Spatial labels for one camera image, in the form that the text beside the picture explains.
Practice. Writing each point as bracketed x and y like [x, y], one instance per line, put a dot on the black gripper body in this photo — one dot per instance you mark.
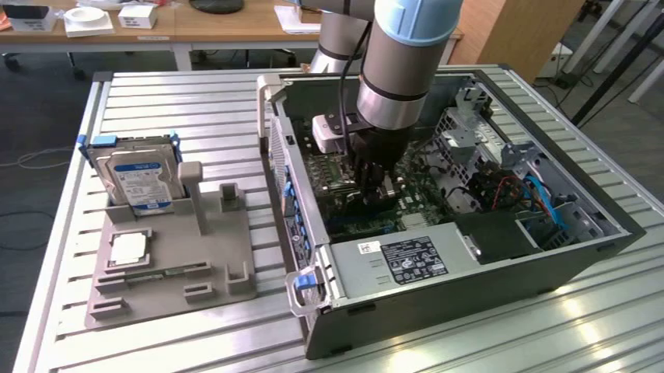
[381, 145]

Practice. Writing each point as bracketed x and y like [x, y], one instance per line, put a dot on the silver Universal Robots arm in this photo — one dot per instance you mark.
[405, 58]

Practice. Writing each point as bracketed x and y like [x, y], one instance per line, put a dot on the green motherboard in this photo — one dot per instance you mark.
[415, 202]

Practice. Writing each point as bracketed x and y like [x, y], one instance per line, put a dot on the silver finned heat sink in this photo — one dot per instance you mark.
[416, 222]

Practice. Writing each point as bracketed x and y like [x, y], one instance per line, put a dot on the grey power supply unit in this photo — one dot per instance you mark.
[359, 268]

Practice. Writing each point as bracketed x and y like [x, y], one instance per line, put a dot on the black plastic shroud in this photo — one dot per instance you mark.
[494, 237]

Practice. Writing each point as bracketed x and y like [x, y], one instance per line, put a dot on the blue case release latch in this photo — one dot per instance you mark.
[305, 281]

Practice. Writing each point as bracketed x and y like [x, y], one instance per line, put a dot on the white paper stack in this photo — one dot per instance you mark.
[296, 23]

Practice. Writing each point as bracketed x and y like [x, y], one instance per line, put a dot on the black open PC case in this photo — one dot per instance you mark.
[467, 311]

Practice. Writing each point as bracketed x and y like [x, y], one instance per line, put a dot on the wooden cabinet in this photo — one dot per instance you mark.
[508, 39]

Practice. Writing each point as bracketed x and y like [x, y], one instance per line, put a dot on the metal disk bay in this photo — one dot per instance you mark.
[571, 217]

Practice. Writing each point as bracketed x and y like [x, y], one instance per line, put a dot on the wooden desk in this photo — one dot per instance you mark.
[233, 37]

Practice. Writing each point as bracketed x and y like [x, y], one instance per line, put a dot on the grey parts rack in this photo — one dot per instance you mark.
[172, 248]

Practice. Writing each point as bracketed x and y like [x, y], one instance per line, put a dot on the hard disk in blue carrier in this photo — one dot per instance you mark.
[141, 182]

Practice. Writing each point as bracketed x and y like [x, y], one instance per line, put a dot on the black round base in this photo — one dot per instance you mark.
[216, 5]

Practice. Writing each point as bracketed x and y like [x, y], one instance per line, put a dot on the black slanted pole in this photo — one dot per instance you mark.
[618, 75]

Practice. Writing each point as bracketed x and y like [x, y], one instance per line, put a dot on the silver CPU chip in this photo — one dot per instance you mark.
[128, 250]

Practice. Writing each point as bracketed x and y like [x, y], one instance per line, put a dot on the small white box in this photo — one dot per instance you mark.
[138, 17]

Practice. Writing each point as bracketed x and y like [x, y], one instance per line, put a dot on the white round dish stand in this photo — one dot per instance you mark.
[89, 23]

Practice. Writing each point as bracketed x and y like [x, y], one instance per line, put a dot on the white box with dark top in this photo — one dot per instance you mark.
[34, 21]

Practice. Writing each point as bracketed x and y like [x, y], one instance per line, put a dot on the black caster wheel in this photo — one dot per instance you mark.
[11, 62]

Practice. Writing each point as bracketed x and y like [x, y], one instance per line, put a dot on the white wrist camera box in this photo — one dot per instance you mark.
[328, 134]

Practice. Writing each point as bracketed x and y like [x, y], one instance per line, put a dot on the white desk frame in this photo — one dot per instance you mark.
[643, 85]

